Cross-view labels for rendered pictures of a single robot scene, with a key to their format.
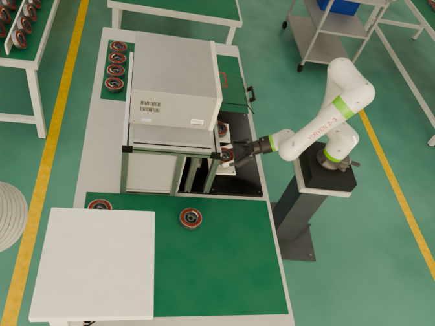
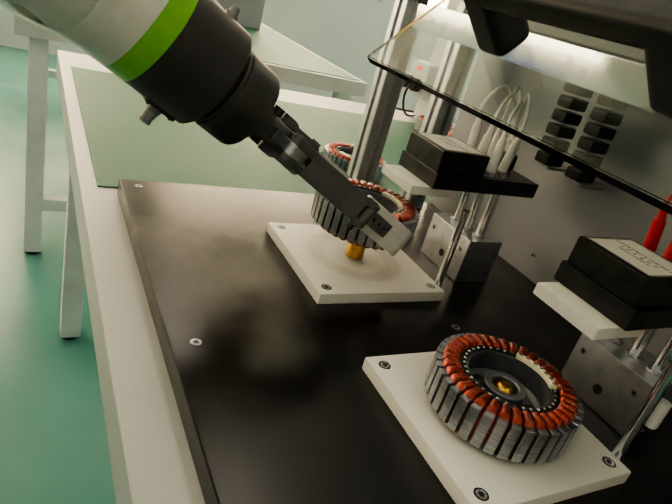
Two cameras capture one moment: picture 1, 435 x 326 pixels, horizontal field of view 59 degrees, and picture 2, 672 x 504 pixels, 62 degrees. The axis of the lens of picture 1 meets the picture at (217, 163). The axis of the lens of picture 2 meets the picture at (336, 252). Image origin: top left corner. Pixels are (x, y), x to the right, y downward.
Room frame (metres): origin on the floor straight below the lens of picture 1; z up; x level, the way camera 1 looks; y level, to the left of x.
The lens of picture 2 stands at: (1.99, -0.16, 1.04)
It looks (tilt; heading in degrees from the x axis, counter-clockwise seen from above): 25 degrees down; 168
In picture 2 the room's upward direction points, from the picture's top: 16 degrees clockwise
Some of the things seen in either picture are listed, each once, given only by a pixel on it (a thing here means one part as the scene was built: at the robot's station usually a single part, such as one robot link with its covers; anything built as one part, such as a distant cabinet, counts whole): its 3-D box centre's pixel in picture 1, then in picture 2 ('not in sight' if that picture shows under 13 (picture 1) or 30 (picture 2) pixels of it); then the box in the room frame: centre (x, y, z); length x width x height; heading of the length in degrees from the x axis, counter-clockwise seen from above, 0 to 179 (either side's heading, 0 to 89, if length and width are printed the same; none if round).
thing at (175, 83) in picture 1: (173, 79); not in sight; (1.46, 0.33, 1.22); 0.44 x 0.39 x 0.20; 20
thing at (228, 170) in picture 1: (221, 163); (352, 260); (1.45, -0.02, 0.78); 0.15 x 0.15 x 0.01; 20
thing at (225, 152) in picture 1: (224, 156); (365, 212); (1.45, -0.02, 0.84); 0.11 x 0.11 x 0.04
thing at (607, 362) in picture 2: not in sight; (620, 379); (1.62, 0.20, 0.80); 0.08 x 0.05 x 0.06; 20
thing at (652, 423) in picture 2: not in sight; (655, 415); (1.67, 0.20, 0.80); 0.01 x 0.01 x 0.03; 20
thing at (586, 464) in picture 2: (217, 132); (489, 417); (1.67, 0.06, 0.78); 0.15 x 0.15 x 0.01; 20
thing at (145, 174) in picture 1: (150, 173); not in sight; (1.12, 0.29, 0.91); 0.28 x 0.03 x 0.32; 110
